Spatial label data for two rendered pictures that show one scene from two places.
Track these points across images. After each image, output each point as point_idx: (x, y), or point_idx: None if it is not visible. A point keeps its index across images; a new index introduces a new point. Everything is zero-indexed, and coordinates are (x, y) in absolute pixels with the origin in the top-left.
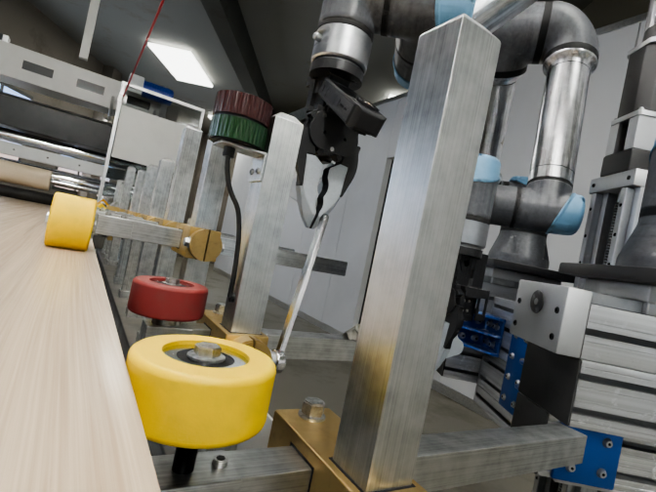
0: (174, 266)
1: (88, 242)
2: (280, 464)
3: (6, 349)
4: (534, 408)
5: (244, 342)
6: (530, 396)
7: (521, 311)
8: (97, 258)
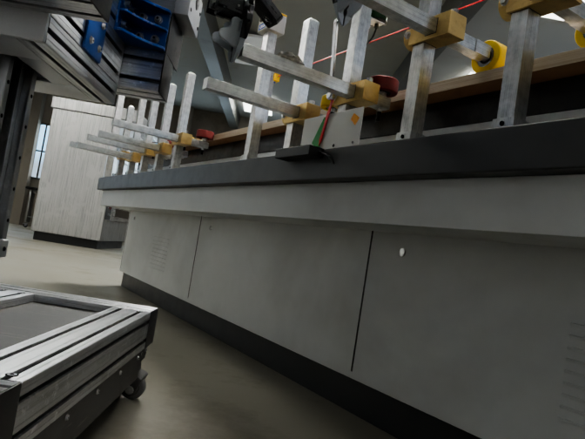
0: (508, 37)
1: (473, 69)
2: None
3: None
4: (170, 64)
5: None
6: (170, 57)
7: (192, 3)
8: (459, 77)
